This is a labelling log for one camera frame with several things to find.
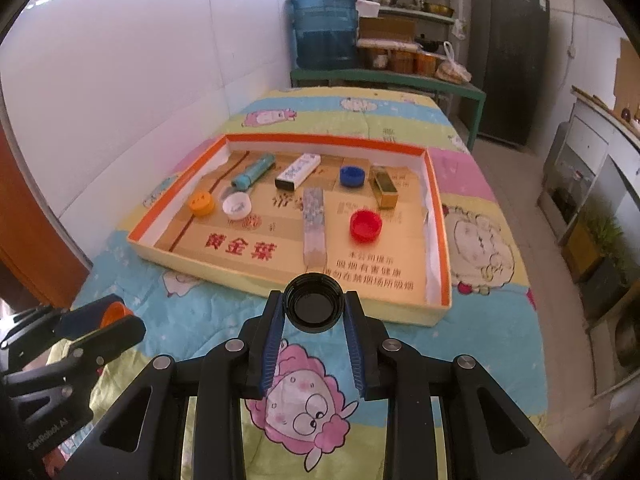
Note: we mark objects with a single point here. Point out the teal patterned lighter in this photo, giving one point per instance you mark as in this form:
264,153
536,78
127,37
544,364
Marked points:
252,173

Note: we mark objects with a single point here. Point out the dark grey refrigerator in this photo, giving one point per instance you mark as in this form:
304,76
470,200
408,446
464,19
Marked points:
507,49

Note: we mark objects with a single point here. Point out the black bottle cap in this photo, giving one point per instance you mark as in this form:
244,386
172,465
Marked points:
313,302

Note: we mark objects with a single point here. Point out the colourful cartoon sheep quilt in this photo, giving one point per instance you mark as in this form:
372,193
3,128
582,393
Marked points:
492,316

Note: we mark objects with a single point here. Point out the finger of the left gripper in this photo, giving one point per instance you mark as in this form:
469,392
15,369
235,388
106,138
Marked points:
107,337
43,326

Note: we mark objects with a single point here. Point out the green plant in crate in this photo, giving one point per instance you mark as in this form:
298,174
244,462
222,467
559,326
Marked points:
597,256

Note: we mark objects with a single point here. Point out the plastic bag of food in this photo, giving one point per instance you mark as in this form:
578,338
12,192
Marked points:
450,70

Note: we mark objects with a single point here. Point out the orange yellow bottle cap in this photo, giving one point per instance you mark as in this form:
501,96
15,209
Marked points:
201,204

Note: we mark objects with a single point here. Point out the red bottle cap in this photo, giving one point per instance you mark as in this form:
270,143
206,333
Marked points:
365,226

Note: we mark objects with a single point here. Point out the brown cardboard box on shelf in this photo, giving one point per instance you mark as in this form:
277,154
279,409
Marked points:
397,29

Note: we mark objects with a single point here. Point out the orange rimmed cardboard tray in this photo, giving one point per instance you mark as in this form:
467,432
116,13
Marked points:
404,276

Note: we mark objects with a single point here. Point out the white kitchen counter cabinet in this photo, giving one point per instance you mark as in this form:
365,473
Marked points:
591,175

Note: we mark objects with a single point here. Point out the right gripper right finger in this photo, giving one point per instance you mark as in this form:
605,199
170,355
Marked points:
486,434

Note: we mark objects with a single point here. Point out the gold rectangular box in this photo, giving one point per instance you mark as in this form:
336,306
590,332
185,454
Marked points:
383,188

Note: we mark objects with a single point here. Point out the blue bottle cap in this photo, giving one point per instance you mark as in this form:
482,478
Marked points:
352,177

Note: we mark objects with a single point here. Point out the floral lighter with clear base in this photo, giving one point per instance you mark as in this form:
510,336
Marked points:
314,229

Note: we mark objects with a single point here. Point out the blue water jug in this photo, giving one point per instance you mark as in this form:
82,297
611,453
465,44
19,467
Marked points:
326,33

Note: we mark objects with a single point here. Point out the white bottle cap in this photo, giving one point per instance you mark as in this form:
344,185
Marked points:
237,206

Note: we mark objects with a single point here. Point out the green low bench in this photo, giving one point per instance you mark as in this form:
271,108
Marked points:
414,82

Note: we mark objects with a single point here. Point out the white hello kitty box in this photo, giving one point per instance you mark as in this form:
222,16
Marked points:
293,176

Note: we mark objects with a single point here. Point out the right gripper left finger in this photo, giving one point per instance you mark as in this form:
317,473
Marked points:
141,435

